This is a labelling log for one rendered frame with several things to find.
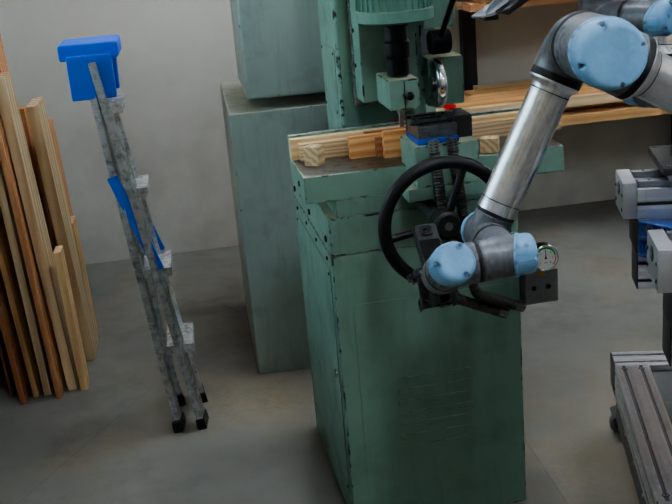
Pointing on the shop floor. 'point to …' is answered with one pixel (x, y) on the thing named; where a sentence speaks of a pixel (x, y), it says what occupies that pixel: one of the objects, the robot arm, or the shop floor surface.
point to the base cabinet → (411, 383)
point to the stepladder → (136, 218)
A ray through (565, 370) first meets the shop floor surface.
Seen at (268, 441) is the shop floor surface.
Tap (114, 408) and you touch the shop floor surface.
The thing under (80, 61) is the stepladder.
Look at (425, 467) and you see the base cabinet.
